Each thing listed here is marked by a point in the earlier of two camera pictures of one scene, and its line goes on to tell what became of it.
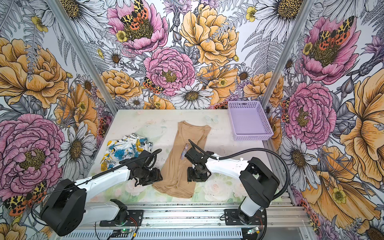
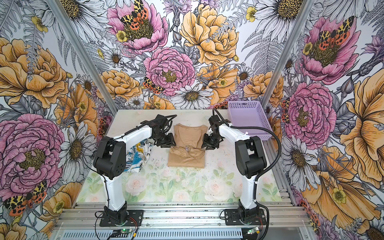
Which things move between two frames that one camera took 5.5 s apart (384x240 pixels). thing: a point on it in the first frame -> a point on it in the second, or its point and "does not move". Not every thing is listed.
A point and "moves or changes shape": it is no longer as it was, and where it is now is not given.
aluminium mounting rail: x=204 y=216 does not move
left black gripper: x=155 y=178 -> x=169 y=142
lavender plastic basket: x=248 y=121 does not move
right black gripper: x=189 y=172 -> x=206 y=142
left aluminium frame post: x=61 y=15 does not move
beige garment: x=173 y=179 moves or changes shape
